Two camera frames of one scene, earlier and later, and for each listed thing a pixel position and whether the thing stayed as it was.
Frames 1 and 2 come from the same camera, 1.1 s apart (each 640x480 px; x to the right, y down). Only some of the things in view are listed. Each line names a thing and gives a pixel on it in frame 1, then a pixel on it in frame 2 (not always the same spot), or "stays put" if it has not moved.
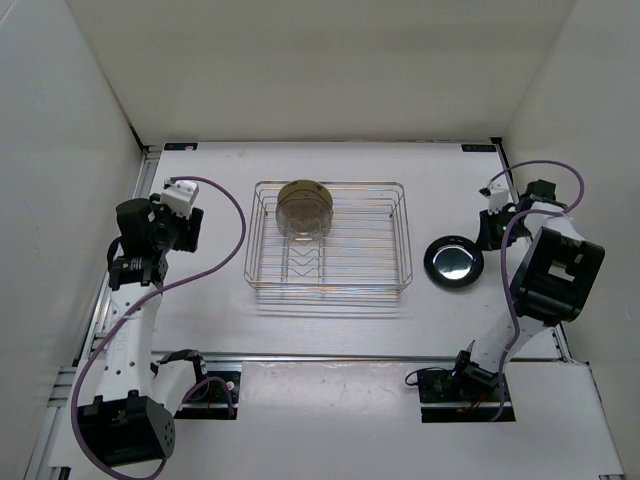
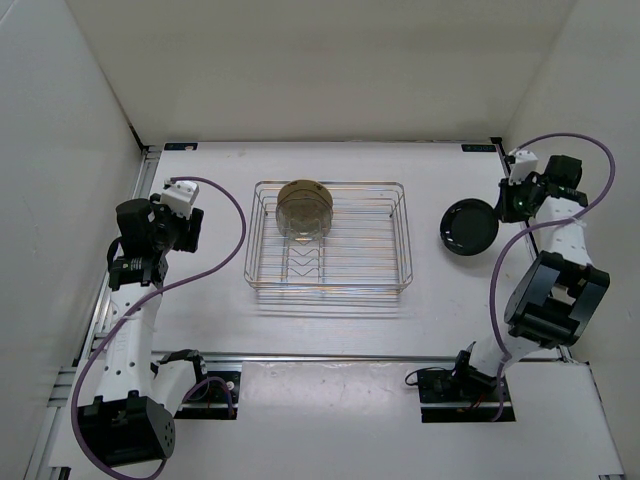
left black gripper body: [173, 231] stays put
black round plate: [453, 262] to [469, 227]
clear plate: [304, 219] stays put
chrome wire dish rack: [367, 246] stays put
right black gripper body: [495, 228] to [514, 207]
